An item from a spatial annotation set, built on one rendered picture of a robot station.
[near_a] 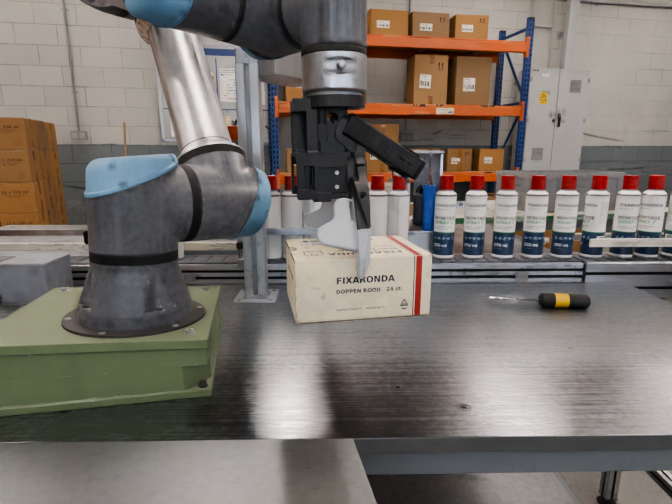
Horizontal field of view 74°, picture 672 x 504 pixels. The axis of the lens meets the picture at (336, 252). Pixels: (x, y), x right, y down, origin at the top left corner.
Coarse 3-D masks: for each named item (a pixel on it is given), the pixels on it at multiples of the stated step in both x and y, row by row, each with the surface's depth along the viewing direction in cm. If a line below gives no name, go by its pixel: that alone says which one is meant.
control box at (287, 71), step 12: (264, 60) 86; (276, 60) 85; (288, 60) 88; (300, 60) 91; (264, 72) 87; (276, 72) 86; (288, 72) 88; (300, 72) 91; (276, 84) 98; (288, 84) 98; (300, 84) 98
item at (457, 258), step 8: (0, 256) 114; (8, 256) 114; (16, 256) 114; (72, 256) 114; (80, 256) 114; (88, 256) 114; (184, 256) 114; (192, 256) 114; (200, 256) 114; (208, 256) 114; (216, 256) 114; (224, 256) 114; (232, 256) 114; (456, 256) 114; (488, 256) 114; (544, 256) 114; (72, 264) 107; (80, 264) 107; (88, 264) 107
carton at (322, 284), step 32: (288, 256) 58; (320, 256) 51; (352, 256) 51; (384, 256) 51; (416, 256) 52; (288, 288) 60; (320, 288) 50; (352, 288) 51; (384, 288) 52; (416, 288) 53; (320, 320) 51; (352, 320) 52
